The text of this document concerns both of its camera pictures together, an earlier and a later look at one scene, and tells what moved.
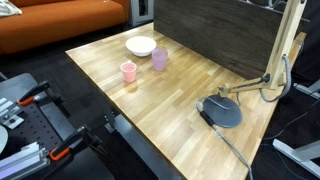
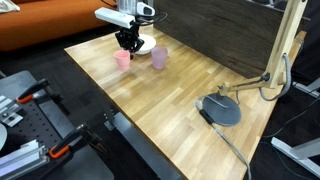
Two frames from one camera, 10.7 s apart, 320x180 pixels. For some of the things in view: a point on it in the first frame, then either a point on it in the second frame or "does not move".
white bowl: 141,46 does not move
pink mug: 129,71 → 122,58
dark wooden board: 242,33 does not move
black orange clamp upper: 28,98 does not move
